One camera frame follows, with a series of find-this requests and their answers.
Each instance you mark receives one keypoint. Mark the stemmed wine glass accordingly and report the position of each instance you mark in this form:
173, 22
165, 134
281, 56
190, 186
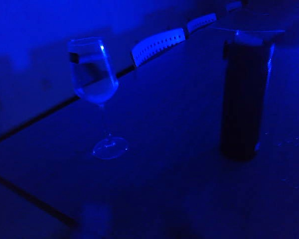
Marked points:
94, 74

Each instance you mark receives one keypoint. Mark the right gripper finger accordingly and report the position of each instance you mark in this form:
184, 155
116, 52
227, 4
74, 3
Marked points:
97, 221

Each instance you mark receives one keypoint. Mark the large white perforated strip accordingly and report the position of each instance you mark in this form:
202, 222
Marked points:
157, 44

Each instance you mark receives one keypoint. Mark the black thermos cup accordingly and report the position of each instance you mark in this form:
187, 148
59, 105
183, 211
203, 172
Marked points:
244, 99

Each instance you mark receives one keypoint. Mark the medium white perforated strip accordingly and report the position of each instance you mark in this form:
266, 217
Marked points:
201, 22

